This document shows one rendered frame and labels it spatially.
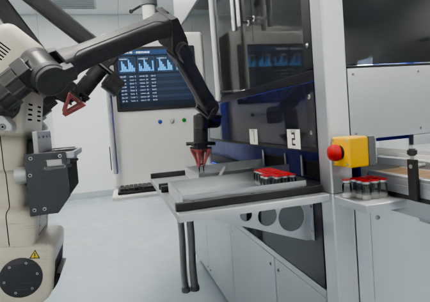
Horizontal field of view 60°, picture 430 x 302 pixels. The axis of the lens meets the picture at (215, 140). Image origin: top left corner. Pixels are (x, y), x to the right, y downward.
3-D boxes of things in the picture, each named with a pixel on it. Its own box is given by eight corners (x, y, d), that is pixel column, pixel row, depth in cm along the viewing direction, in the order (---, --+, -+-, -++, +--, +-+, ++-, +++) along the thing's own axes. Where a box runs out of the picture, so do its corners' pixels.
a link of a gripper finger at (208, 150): (212, 167, 148) (212, 143, 148) (196, 168, 145) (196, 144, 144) (203, 165, 154) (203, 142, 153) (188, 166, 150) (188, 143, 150)
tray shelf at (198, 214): (258, 169, 168) (258, 165, 168) (356, 197, 100) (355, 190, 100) (150, 182, 155) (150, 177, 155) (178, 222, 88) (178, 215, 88)
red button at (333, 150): (338, 159, 93) (338, 143, 93) (348, 160, 89) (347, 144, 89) (325, 160, 92) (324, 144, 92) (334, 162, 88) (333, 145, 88)
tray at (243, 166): (262, 166, 163) (262, 158, 163) (289, 173, 138) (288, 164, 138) (185, 174, 154) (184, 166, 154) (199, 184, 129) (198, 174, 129)
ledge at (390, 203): (380, 196, 100) (379, 189, 100) (418, 205, 87) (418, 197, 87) (334, 202, 96) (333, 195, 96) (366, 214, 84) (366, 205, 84)
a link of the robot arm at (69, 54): (169, -3, 108) (191, 12, 103) (170, 38, 118) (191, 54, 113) (12, 53, 87) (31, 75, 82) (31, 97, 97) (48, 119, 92)
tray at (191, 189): (268, 180, 127) (267, 169, 127) (306, 192, 102) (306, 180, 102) (168, 192, 118) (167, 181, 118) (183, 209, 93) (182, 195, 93)
